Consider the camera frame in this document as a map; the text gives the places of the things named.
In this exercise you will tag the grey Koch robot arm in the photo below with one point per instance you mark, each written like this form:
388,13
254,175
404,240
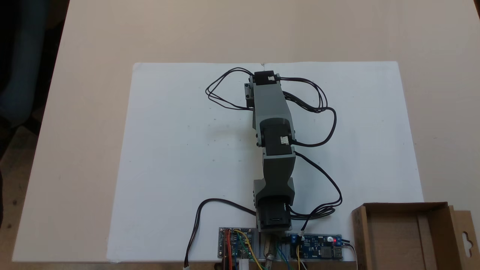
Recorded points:
273,105

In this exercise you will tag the white USB plug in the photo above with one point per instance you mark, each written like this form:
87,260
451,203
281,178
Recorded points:
244,265

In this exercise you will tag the blue circuit board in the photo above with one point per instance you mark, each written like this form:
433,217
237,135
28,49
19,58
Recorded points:
318,249

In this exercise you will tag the brown cardboard box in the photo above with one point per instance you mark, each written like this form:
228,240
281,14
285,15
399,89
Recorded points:
393,240

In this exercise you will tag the circuit board in grey frame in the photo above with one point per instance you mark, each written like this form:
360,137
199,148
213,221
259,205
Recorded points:
236,243

